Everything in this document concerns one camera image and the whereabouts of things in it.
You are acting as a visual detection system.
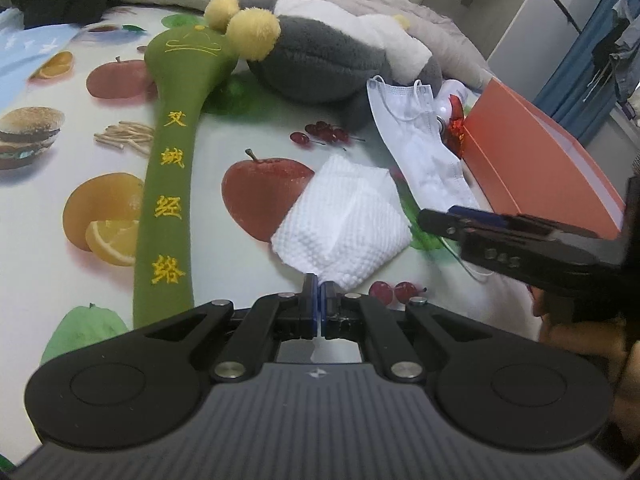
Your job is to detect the white waffle cloth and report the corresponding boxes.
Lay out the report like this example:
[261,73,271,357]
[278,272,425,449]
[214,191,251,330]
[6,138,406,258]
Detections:
[270,155,411,292]

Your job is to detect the blue surgical face mask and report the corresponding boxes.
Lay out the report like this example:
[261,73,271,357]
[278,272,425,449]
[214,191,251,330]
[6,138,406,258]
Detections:
[367,75,480,212]

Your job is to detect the right hand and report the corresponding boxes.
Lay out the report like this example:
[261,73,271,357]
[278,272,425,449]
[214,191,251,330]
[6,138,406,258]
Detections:
[533,288,639,442]

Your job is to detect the salmon pink cardboard box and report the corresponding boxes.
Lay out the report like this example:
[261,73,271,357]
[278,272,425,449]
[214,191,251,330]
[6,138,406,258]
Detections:
[463,79,625,238]

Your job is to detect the blue curtain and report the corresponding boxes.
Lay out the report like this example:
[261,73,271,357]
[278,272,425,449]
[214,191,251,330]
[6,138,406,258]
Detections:
[534,0,639,145]

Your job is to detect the red foil wrapped bottle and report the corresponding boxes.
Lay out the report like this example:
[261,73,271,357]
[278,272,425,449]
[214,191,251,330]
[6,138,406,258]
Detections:
[435,79,469,158]

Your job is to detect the hanging clothes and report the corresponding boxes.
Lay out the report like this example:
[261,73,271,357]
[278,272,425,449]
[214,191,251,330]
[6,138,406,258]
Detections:
[582,0,639,124]

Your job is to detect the grey white penguin plush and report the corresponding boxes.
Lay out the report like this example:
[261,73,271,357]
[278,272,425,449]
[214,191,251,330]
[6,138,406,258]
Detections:
[203,0,444,131]

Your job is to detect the white wardrobe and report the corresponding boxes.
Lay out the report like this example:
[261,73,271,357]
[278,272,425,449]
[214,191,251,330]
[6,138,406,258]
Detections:
[422,0,601,101]

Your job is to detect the green plush massage stick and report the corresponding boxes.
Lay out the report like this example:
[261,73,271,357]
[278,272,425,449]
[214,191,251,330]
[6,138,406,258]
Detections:
[132,25,238,328]

